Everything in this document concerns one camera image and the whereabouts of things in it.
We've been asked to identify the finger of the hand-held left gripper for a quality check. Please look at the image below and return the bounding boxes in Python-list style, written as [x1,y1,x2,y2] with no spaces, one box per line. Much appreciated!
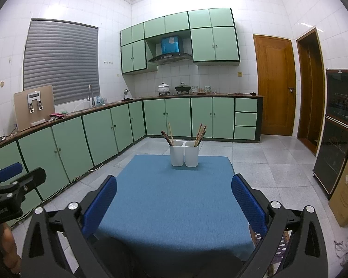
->
[0,162,24,193]
[0,167,47,209]

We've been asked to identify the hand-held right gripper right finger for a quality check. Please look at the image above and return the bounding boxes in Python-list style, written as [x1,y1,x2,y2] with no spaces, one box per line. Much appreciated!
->
[231,173,328,278]

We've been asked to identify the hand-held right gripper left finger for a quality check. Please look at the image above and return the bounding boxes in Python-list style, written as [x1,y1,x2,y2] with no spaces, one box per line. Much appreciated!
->
[21,175,118,278]

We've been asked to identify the white two-compartment utensil holder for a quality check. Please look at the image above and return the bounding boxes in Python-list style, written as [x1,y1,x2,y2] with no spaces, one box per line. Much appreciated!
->
[169,140,199,168]

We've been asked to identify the person's left hand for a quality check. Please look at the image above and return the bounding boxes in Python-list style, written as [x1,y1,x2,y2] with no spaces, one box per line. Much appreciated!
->
[1,225,22,275]

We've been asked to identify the reddish slatted stool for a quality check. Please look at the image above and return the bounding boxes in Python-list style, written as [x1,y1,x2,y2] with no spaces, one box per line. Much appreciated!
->
[250,227,290,277]

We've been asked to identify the tan cutting board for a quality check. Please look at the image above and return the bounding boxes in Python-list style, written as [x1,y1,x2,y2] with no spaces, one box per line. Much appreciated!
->
[13,85,55,132]

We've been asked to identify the blue tablecloth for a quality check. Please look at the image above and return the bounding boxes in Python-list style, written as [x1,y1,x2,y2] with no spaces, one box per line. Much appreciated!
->
[93,154,256,264]

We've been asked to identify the crumpled floor rag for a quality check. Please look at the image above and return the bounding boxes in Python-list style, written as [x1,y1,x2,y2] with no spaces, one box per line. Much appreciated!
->
[333,233,348,259]

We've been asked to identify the black glass-front cabinet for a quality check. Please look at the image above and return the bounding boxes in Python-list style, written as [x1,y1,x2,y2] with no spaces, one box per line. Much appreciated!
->
[313,68,348,200]

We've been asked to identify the green lower kitchen cabinets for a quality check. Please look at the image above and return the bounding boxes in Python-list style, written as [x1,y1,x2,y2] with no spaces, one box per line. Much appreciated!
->
[0,95,264,226]

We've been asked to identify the green kitchen cabinets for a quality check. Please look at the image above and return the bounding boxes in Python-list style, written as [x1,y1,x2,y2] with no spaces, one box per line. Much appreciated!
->
[0,95,264,226]
[120,7,241,75]

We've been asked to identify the closed wooden door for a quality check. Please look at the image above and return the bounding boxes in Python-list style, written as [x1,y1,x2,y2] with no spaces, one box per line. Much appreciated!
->
[253,34,296,136]

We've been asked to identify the grey window blind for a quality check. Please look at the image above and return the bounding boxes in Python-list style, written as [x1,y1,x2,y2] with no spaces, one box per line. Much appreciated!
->
[23,19,100,106]

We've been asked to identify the open wooden doorway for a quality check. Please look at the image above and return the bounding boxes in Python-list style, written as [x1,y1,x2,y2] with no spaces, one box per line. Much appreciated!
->
[296,27,327,157]

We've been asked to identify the black wok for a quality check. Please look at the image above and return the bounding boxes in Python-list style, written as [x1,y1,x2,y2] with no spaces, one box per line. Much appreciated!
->
[175,82,190,95]

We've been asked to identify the green upper kitchen cabinets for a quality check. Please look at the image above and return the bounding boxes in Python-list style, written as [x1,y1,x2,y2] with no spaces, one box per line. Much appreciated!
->
[120,7,241,75]

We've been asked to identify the range hood with blue chimney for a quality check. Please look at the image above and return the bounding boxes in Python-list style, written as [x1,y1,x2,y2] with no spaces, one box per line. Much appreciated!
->
[148,35,192,66]

